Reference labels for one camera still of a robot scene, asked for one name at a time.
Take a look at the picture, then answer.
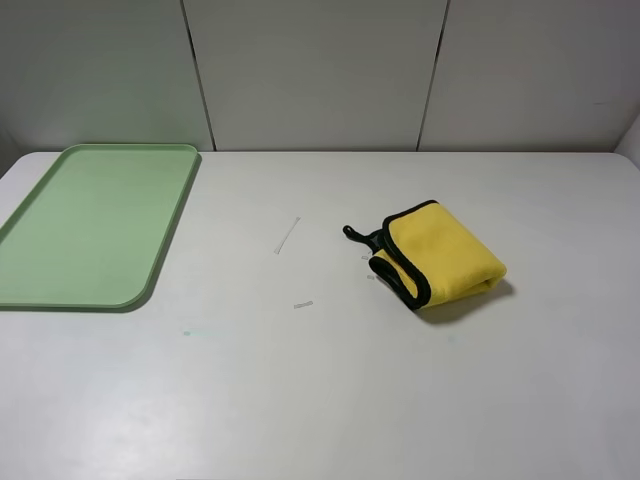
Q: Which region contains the yellow towel with black trim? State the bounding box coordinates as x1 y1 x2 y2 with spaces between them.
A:
343 200 507 311

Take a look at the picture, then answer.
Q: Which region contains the green plastic tray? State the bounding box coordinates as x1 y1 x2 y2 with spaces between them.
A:
1 144 200 311

